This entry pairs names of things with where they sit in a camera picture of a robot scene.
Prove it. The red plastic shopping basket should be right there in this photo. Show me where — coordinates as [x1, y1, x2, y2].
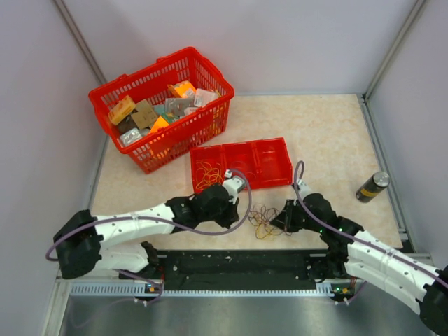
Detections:
[87, 46, 235, 175]

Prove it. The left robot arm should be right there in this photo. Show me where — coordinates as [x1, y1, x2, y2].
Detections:
[53, 177, 245, 279]

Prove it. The black yellow can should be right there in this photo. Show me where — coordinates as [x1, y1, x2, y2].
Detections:
[356, 171, 391, 203]

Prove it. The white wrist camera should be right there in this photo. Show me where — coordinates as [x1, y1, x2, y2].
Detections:
[222, 169, 246, 204]
[295, 179, 312, 199]

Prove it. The orange cable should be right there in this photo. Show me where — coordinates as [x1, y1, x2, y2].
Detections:
[194, 160, 225, 192]

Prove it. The red middle storage bin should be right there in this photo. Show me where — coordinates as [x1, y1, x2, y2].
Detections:
[223, 142, 260, 190]

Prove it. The yellow green box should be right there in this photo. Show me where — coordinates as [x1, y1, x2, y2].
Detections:
[150, 113, 177, 134]

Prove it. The red right storage bin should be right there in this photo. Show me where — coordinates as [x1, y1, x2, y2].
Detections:
[254, 137, 293, 188]

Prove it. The orange hanging-tab box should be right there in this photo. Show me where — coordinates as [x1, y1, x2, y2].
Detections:
[167, 80, 197, 98]

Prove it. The brown cable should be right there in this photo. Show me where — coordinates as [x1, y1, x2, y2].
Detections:
[248, 205, 284, 235]

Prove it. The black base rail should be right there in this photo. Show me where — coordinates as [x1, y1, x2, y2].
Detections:
[118, 248, 361, 291]

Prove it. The silver foil packet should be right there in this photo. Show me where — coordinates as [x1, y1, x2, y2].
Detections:
[120, 127, 142, 147]

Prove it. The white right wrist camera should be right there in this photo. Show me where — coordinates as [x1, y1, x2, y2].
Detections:
[295, 179, 312, 199]

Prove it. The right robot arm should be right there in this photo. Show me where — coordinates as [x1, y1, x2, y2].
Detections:
[271, 193, 447, 335]

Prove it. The grey foil pouch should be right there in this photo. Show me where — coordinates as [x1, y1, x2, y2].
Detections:
[164, 97, 194, 117]

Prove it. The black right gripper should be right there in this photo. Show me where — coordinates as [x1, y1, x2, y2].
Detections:
[270, 199, 323, 233]

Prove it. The brown cardboard package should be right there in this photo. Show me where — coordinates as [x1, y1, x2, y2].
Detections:
[131, 99, 158, 130]

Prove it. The yellow orange snack box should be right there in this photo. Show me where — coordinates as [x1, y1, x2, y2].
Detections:
[108, 95, 136, 125]

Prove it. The red storage bin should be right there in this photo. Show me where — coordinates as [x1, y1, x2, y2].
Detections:
[190, 145, 225, 193]
[223, 142, 260, 190]
[254, 137, 293, 188]

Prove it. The red left storage bin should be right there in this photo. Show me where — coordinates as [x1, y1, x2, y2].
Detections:
[190, 145, 225, 193]

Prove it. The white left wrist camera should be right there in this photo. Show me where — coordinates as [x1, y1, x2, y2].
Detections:
[222, 169, 246, 204]

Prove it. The white pink wrapped packet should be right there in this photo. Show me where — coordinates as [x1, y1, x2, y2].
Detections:
[193, 88, 220, 108]

